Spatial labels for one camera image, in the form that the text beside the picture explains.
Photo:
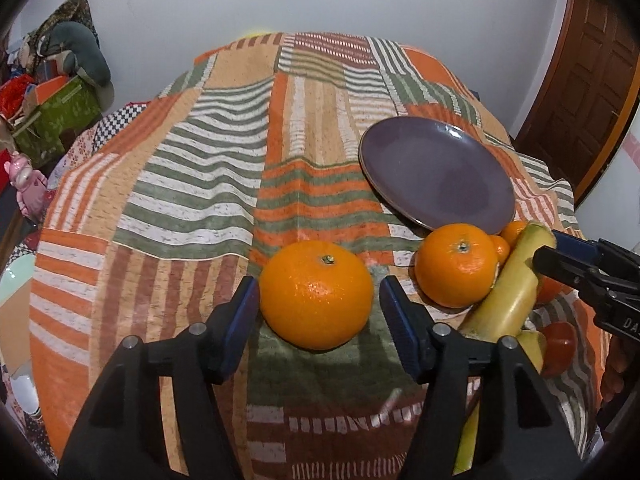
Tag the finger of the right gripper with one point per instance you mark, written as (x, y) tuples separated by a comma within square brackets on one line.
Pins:
[(572, 266), (575, 245)]

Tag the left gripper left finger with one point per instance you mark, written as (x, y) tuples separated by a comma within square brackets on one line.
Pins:
[(153, 413)]

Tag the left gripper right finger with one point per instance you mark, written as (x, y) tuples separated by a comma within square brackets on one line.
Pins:
[(521, 433)]

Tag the red tomato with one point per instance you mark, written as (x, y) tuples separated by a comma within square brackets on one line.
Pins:
[(561, 339)]

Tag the short yellow cane piece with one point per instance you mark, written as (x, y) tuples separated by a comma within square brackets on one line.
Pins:
[(533, 344)]

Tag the large orange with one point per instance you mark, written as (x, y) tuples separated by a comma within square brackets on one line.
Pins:
[(456, 265), (315, 295)]

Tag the small orange behind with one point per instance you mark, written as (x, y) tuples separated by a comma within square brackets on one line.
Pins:
[(512, 231)]

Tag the small orange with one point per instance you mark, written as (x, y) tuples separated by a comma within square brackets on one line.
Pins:
[(502, 248), (512, 231)]

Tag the brown wooden door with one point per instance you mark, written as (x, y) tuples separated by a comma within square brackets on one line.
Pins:
[(587, 97)]

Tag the purple ceramic plate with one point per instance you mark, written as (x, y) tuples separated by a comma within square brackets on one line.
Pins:
[(434, 174)]

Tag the striped patchwork bedspread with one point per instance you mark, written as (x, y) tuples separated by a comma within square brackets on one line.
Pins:
[(252, 149)]

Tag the pink toy figure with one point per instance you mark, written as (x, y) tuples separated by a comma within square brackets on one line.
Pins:
[(31, 186)]

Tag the green storage box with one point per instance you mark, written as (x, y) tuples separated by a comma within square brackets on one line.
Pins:
[(53, 126)]

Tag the grey plush toy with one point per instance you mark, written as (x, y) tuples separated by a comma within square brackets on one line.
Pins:
[(76, 52)]

